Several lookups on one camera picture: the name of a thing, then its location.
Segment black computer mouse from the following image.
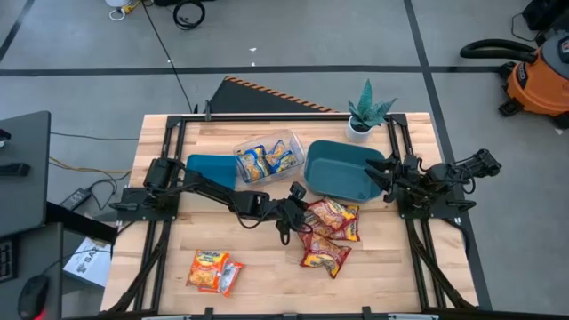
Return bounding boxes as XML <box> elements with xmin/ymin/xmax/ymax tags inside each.
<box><xmin>17</xmin><ymin>274</ymin><xmax>51</xmax><ymax>320</ymax></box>

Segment large teal plastic bin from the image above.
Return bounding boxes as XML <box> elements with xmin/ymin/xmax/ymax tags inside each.
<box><xmin>302</xmin><ymin>139</ymin><xmax>388</xmax><ymax>204</ymax></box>

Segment long black floor cable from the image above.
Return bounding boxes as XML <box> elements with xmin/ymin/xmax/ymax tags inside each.
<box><xmin>140</xmin><ymin>0</ymin><xmax>196</xmax><ymax>113</ymax></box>

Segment red roast beef noodle pack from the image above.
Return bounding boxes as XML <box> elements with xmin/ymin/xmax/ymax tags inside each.
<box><xmin>331</xmin><ymin>204</ymin><xmax>362</xmax><ymax>244</ymax></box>
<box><xmin>305</xmin><ymin>196</ymin><xmax>361</xmax><ymax>233</ymax></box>
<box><xmin>298</xmin><ymin>230</ymin><xmax>353</xmax><ymax>280</ymax></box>

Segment blue soy sauce noodle pack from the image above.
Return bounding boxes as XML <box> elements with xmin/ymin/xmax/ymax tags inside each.
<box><xmin>265</xmin><ymin>139</ymin><xmax>298</xmax><ymax>175</ymax></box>
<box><xmin>236</xmin><ymin>144</ymin><xmax>271</xmax><ymax>184</ymax></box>

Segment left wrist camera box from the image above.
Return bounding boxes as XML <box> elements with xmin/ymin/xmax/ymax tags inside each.
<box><xmin>288</xmin><ymin>180</ymin><xmax>309</xmax><ymax>203</ymax></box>

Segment teal potted plant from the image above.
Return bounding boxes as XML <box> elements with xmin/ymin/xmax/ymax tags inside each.
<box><xmin>344</xmin><ymin>78</ymin><xmax>398</xmax><ymax>145</ymax></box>

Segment teal plastic lid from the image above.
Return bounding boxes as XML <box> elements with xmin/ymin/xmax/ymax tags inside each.
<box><xmin>185</xmin><ymin>153</ymin><xmax>239</xmax><ymax>192</ymax></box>

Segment black table frame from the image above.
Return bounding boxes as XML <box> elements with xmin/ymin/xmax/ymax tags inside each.
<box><xmin>105</xmin><ymin>112</ymin><xmax>479</xmax><ymax>320</ymax></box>

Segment yellow floor cable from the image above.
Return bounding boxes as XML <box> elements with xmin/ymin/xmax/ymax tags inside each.
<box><xmin>48</xmin><ymin>156</ymin><xmax>132</xmax><ymax>175</ymax></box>

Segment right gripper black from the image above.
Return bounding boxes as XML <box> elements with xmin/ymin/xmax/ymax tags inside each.
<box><xmin>364</xmin><ymin>154</ymin><xmax>424</xmax><ymax>204</ymax></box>

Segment black power adapter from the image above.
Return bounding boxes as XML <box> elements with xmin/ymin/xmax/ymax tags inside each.
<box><xmin>58</xmin><ymin>187</ymin><xmax>92</xmax><ymax>212</ymax></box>

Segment black mat orange stripes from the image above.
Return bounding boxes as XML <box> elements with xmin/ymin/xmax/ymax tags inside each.
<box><xmin>208</xmin><ymin>76</ymin><xmax>341</xmax><ymax>115</ymax></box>

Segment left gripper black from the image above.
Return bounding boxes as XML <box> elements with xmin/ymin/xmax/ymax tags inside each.
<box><xmin>265</xmin><ymin>196</ymin><xmax>315</xmax><ymax>247</ymax></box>

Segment coiled black cable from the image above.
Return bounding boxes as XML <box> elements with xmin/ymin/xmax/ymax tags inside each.
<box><xmin>172</xmin><ymin>0</ymin><xmax>207</xmax><ymax>32</ymax></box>

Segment clear plastic container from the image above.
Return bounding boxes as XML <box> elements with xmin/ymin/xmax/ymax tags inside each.
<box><xmin>232</xmin><ymin>128</ymin><xmax>307</xmax><ymax>186</ymax></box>

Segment white printed box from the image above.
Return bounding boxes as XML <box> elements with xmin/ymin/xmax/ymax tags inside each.
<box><xmin>62</xmin><ymin>236</ymin><xmax>113</xmax><ymax>288</ymax></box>

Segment black keyboard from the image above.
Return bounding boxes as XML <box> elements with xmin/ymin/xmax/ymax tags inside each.
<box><xmin>0</xmin><ymin>239</ymin><xmax>20</xmax><ymax>284</ymax></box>

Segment orange noodle pack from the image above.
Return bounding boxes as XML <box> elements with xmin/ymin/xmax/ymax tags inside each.
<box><xmin>219</xmin><ymin>260</ymin><xmax>246</xmax><ymax>299</ymax></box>
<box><xmin>186</xmin><ymin>249</ymin><xmax>231</xmax><ymax>293</ymax></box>

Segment orange shop vacuum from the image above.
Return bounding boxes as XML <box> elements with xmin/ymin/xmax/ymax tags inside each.
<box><xmin>459</xmin><ymin>28</ymin><xmax>569</xmax><ymax>131</ymax></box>

